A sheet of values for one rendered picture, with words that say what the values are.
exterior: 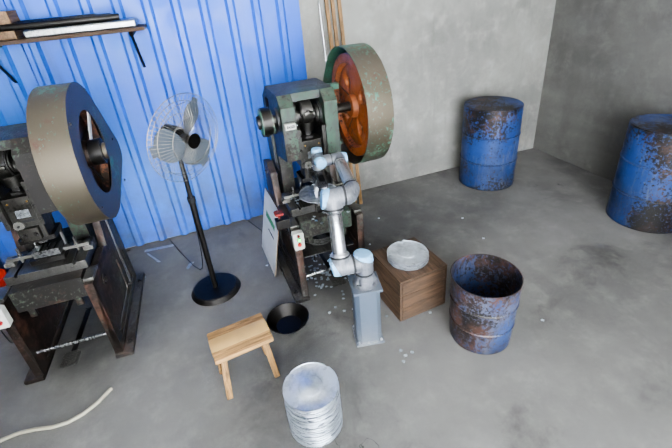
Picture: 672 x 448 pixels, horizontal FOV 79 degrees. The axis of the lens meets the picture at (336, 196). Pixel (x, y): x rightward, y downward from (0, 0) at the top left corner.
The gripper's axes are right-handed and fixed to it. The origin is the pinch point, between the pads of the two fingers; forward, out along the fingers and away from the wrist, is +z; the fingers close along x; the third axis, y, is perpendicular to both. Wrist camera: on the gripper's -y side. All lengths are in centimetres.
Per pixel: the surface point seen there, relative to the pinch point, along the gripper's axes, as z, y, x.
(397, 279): 45, -54, -30
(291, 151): -33.6, 9.2, 15.4
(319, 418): 59, -116, 47
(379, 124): -51, -19, -37
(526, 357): 79, -116, -86
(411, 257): 40, -43, -47
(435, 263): 44, -51, -62
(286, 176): -2.9, 39.5, 14.9
